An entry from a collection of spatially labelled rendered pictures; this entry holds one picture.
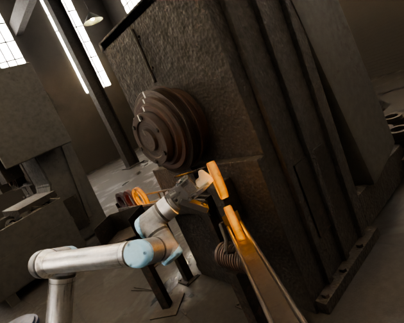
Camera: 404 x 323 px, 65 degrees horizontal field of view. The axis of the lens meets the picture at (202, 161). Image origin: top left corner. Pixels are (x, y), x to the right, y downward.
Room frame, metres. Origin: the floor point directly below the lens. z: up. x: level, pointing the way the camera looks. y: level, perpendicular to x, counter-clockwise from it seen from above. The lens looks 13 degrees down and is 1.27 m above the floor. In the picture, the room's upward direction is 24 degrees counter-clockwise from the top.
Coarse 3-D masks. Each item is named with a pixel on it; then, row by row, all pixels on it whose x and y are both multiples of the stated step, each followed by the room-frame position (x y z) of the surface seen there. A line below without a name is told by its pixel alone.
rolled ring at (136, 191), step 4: (136, 188) 2.26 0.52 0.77; (132, 192) 2.31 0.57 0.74; (136, 192) 2.25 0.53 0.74; (140, 192) 2.22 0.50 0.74; (136, 196) 2.32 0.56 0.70; (140, 196) 2.22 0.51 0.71; (144, 196) 2.20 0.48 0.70; (136, 200) 2.32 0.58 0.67; (144, 200) 2.19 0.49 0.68; (148, 200) 2.21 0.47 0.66
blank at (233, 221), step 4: (224, 208) 1.19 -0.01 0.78; (228, 208) 1.18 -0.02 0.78; (232, 208) 1.17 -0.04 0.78; (228, 212) 1.16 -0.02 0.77; (232, 212) 1.15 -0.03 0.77; (228, 216) 1.14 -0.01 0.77; (232, 216) 1.14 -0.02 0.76; (232, 220) 1.13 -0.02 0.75; (236, 220) 1.13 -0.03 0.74; (232, 224) 1.12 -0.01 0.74; (236, 224) 1.12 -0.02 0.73; (232, 228) 1.12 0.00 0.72; (236, 228) 1.12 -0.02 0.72; (240, 228) 1.12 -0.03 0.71; (236, 232) 1.12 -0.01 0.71; (240, 232) 1.12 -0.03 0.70; (236, 236) 1.12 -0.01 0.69; (240, 236) 1.12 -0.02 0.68; (244, 236) 1.13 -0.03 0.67; (240, 240) 1.13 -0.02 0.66; (244, 240) 1.15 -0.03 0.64
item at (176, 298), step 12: (108, 216) 2.05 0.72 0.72; (120, 216) 2.04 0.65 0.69; (132, 216) 1.84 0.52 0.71; (96, 228) 1.90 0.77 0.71; (108, 228) 1.99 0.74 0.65; (120, 228) 2.05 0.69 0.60; (132, 228) 1.79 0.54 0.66; (108, 240) 1.94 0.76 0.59; (120, 240) 1.85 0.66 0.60; (156, 276) 1.91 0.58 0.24; (156, 288) 1.89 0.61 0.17; (168, 300) 1.90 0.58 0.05; (180, 300) 1.91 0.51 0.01; (156, 312) 1.89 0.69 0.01; (168, 312) 1.84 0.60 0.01
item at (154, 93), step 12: (156, 96) 1.59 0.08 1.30; (168, 96) 1.56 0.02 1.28; (180, 108) 1.52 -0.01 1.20; (180, 120) 1.51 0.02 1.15; (192, 120) 1.52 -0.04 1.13; (192, 132) 1.51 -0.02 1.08; (192, 144) 1.50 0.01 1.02; (192, 156) 1.53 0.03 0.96; (168, 168) 1.75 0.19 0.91; (180, 168) 1.65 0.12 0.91
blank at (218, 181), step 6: (210, 162) 1.19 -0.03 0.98; (210, 168) 1.15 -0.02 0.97; (216, 168) 1.14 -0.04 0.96; (216, 174) 1.12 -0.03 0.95; (216, 180) 1.12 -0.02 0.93; (222, 180) 1.11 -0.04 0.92; (216, 186) 1.12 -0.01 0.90; (222, 186) 1.11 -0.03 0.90; (222, 192) 1.12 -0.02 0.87; (222, 198) 1.14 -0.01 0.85
